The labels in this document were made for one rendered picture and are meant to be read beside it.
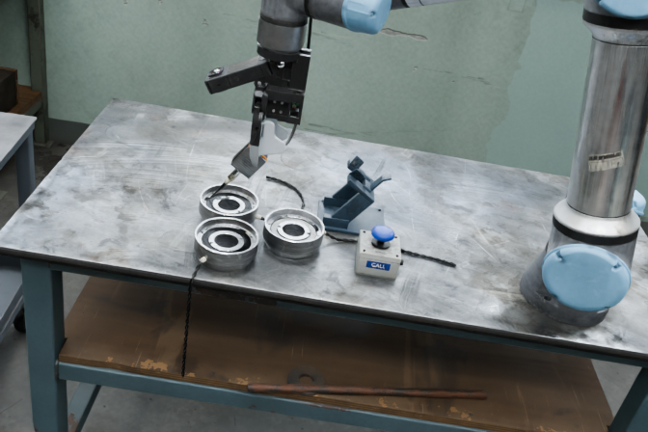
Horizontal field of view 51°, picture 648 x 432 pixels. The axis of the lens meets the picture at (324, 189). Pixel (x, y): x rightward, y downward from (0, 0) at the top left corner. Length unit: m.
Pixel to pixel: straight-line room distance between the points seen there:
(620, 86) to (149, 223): 0.77
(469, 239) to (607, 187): 0.43
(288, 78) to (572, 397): 0.84
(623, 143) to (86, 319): 0.99
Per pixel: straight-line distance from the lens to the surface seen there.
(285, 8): 1.04
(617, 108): 0.94
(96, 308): 1.43
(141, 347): 1.34
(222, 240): 1.16
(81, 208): 1.26
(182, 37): 2.80
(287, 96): 1.09
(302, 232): 1.20
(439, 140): 2.89
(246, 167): 1.18
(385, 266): 1.15
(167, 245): 1.17
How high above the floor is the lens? 1.49
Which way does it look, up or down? 30 degrees down
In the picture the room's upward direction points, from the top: 11 degrees clockwise
